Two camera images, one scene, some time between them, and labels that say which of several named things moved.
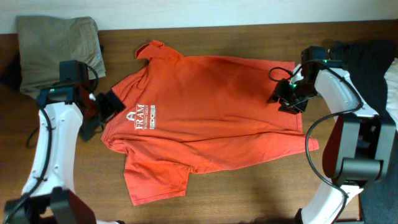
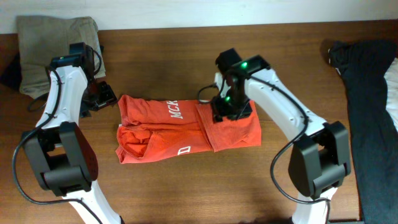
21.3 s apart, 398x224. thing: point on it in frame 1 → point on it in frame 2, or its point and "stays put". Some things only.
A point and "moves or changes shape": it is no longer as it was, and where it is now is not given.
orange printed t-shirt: (187, 112) moves or changes shape
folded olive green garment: (44, 41) stays put
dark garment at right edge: (366, 61) stays put
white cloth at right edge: (391, 77) stays put
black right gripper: (290, 107) → (219, 109)
